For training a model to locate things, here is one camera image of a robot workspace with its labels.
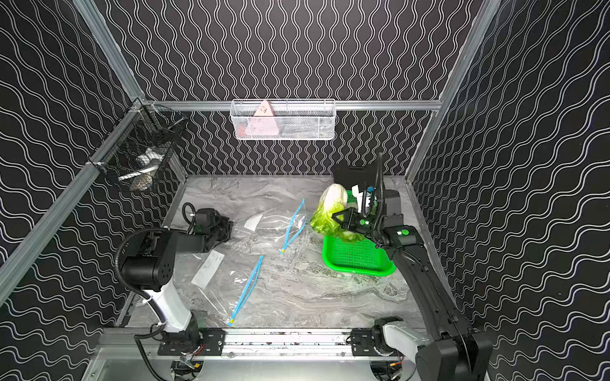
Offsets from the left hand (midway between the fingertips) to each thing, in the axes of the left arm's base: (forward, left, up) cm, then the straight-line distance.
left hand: (233, 214), depth 100 cm
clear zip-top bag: (-6, -19, +1) cm, 20 cm away
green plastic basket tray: (-13, -53, -4) cm, 55 cm away
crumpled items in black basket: (-7, +21, +27) cm, 35 cm away
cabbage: (-6, -40, +21) cm, 45 cm away
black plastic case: (+29, -57, -1) cm, 64 cm away
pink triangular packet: (+23, -13, +30) cm, 39 cm away
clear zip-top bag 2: (-26, -3, -4) cm, 27 cm away
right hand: (-12, -41, +21) cm, 47 cm away
